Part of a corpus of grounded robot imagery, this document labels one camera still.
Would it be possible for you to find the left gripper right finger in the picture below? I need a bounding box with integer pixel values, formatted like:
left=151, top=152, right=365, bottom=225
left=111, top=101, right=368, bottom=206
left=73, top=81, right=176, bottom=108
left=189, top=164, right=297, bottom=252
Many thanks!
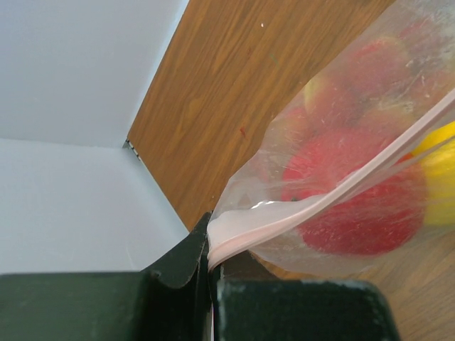
left=210, top=266, right=401, bottom=340

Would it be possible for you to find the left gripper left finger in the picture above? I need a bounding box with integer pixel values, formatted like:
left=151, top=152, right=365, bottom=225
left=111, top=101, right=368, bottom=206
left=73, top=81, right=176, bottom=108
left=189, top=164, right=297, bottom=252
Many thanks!
left=1, top=213, right=211, bottom=340

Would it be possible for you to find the clear zip top bag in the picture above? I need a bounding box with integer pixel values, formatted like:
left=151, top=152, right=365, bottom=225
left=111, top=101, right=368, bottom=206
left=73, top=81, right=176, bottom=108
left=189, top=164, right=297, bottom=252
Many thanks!
left=207, top=1, right=454, bottom=276

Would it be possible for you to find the red fake apple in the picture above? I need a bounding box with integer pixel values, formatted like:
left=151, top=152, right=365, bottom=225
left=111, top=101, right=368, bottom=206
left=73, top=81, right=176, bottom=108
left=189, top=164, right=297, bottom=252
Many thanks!
left=282, top=128, right=427, bottom=256

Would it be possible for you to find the yellow fake lemon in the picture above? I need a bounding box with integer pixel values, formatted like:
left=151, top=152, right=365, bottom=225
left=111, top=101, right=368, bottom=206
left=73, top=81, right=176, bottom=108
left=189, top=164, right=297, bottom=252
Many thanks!
left=412, top=122, right=454, bottom=228

